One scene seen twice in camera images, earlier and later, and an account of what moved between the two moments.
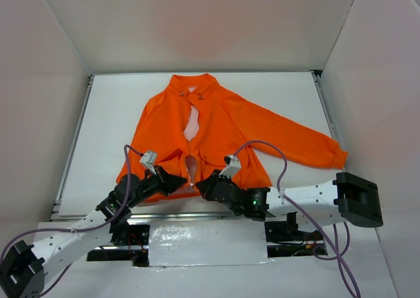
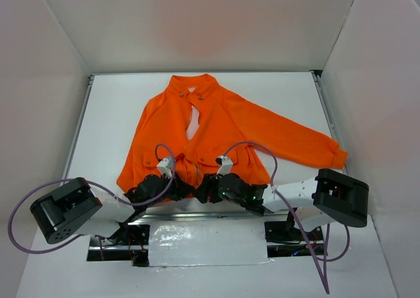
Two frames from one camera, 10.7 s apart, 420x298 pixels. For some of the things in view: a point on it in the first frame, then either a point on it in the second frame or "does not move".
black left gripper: [162, 182] → [179, 187]
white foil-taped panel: [174, 243] does not move
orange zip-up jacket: [194, 123] does not move
